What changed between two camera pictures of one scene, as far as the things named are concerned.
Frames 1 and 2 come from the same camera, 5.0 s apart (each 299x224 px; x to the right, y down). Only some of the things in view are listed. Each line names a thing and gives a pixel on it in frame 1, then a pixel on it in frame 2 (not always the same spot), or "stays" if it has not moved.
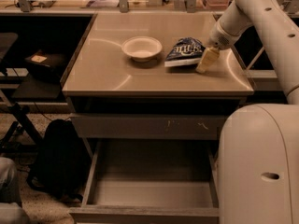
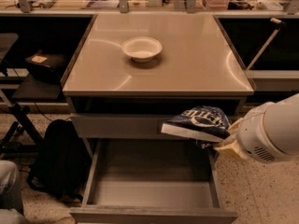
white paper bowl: (142, 49) stays
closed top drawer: (145, 126) stays
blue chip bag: (184, 51) to (204, 122)
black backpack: (62, 161) stays
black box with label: (47, 65) stays
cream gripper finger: (211, 54) to (234, 149)
